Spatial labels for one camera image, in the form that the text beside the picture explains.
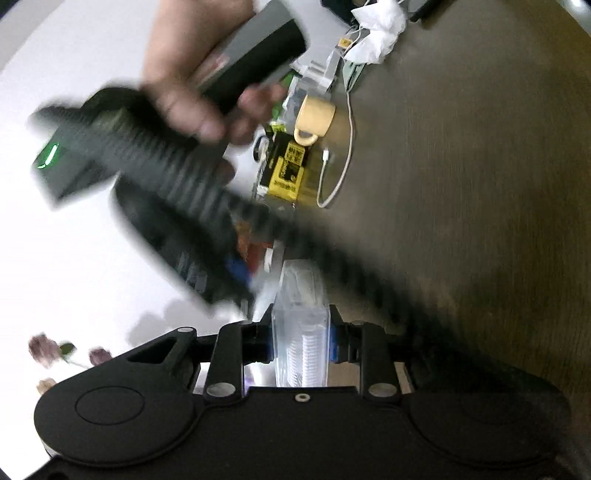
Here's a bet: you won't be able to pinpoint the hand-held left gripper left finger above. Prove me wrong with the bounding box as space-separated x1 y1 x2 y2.
124 322 274 398

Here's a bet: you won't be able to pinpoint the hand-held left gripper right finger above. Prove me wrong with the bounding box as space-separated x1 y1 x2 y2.
329 307 409 400

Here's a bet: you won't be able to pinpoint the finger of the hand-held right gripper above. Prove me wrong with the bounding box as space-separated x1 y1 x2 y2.
115 182 256 308
222 185 416 335

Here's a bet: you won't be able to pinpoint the clear plastic container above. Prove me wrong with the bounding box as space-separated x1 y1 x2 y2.
271 260 331 388

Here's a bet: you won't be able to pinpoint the person's right hand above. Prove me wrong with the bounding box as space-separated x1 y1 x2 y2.
141 0 288 146

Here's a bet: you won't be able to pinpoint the yellow and black box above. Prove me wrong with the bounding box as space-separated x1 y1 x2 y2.
257 133 310 200

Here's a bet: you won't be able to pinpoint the yellow mug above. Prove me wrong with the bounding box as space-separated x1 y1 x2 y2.
294 95 337 147

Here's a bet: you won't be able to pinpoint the dried purple flowers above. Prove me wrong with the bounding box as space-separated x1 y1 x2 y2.
28 333 114 396

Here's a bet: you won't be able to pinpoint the small clear plastic box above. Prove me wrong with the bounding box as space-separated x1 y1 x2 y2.
292 50 348 95

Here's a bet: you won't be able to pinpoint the white crumpled tissue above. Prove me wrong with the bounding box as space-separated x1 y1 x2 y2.
344 0 410 65

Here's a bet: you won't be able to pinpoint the white charging cable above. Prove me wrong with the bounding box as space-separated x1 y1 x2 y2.
316 90 356 209

